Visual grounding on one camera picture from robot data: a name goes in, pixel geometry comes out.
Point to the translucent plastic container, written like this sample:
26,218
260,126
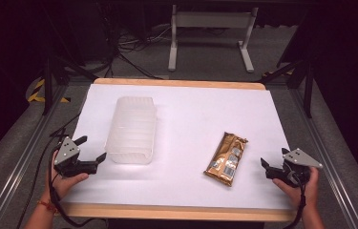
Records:
132,130

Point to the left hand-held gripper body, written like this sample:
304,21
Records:
67,152

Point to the person's right hand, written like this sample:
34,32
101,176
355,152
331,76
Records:
307,194

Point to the person's left hand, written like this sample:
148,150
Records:
61,186

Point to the gold snack packet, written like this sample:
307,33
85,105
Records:
227,159

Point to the white metal stand frame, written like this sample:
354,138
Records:
211,19

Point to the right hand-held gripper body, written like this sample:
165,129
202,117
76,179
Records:
297,165

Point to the black metal stand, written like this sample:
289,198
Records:
308,92
48,89

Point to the yellow black hazard tape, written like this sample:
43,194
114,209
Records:
35,96

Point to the white table cover sheet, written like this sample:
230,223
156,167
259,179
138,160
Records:
186,111

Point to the aluminium floor rail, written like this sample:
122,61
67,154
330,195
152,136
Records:
17,165
332,171

